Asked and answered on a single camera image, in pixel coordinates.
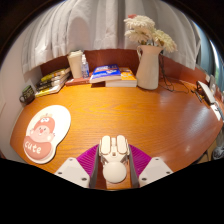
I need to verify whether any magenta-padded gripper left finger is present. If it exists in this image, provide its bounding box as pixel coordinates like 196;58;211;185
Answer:
54;143;101;190

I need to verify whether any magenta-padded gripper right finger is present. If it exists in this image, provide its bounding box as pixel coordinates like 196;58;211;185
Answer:
128;144;174;189

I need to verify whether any white computer mouse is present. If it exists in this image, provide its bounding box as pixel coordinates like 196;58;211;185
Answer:
98;134;131;185

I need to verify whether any white pink cartoon mouse pad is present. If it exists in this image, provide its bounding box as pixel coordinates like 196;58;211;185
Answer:
22;104;72;165

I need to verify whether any yellow and white book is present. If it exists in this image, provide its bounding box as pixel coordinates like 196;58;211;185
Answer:
34;83;67;98

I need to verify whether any dark green mug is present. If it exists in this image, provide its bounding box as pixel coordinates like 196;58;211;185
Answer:
19;84;36;105

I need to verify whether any brown book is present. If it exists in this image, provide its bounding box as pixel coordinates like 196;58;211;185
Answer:
64;76;92;87

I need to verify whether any white flat device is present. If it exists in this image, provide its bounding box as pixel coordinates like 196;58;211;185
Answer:
195;79;217;105

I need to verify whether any orange book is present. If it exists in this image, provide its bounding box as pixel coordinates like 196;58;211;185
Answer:
105;67;138;88

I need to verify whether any yellow and black book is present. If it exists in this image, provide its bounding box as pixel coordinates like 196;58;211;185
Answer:
39;67;72;83

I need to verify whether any clear spray bottle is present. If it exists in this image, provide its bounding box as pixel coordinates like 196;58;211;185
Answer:
80;54;91;79

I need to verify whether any white jug vase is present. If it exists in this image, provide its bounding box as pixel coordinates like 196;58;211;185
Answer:
135;44;164;91

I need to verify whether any cream lidded tumbler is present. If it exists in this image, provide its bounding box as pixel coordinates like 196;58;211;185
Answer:
66;49;84;80

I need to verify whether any white flower bouquet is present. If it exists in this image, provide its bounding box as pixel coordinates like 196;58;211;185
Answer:
123;13;178;54

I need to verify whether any white curtain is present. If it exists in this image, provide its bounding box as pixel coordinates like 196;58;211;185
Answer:
21;0;203;75

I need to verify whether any black cable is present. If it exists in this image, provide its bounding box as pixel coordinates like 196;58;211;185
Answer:
159;53;192;95

